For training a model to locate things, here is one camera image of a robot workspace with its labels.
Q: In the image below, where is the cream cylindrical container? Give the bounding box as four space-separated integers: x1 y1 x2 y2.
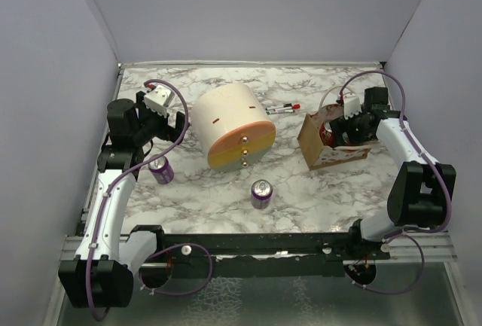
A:
189 84 276 172

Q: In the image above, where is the red capped marker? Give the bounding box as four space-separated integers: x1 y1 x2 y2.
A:
265 103 300 114

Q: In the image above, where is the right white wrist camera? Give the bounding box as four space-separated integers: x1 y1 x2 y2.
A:
337 93 362 120

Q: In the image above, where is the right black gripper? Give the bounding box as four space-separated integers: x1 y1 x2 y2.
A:
331 108 373 151

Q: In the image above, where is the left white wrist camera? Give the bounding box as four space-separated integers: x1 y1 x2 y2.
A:
144 85 175 117

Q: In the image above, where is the purple can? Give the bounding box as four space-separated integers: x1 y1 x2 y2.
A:
148 154 174 185
251 179 273 209

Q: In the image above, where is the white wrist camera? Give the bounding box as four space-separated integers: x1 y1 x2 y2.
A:
144 85 175 117
337 93 362 120

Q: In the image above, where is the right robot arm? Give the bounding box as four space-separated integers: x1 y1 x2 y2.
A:
330 87 456 259

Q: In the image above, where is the black base frame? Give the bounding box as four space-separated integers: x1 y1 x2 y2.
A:
135 225 389 279

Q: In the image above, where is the red can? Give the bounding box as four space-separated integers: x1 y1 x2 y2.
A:
319 122 335 147

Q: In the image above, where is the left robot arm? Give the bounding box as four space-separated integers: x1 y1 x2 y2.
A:
58 87 186 309

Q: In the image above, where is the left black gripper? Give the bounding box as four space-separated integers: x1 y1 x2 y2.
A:
133 91 189 145

